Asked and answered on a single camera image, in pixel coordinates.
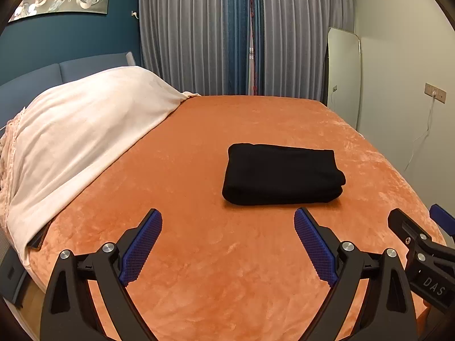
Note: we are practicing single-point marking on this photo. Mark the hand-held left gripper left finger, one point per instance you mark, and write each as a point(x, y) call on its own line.
point(142, 248)

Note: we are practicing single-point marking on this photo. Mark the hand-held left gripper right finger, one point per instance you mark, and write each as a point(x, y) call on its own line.
point(314, 245)

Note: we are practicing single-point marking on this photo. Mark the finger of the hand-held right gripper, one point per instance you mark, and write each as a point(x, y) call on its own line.
point(401, 222)
point(442, 216)

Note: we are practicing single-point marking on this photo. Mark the black pants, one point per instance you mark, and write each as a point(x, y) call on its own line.
point(284, 174)

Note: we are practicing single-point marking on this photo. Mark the orange plush blanket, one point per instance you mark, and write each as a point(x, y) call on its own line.
point(220, 255)

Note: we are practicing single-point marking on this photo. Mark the white blanket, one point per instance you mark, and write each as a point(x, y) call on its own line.
point(89, 120)

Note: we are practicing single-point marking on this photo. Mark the standing mirror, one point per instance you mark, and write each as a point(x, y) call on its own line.
point(343, 78)

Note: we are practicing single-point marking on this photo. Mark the blue padded headboard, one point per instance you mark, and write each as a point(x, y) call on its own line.
point(89, 65)

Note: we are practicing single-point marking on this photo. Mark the grey curtain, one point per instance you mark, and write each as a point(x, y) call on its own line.
point(181, 32)
point(298, 32)

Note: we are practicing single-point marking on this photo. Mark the blue curtain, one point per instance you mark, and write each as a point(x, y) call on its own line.
point(238, 32)

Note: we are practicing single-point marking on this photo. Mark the beige wall socket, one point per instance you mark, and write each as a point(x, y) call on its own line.
point(435, 92)

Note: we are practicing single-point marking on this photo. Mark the grey bed frame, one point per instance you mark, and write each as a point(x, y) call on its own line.
point(12, 273)

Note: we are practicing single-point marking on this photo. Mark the white wall hook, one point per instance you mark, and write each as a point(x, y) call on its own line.
point(134, 14)

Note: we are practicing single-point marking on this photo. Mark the silver wall art panel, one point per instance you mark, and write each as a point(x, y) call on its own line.
point(60, 1)

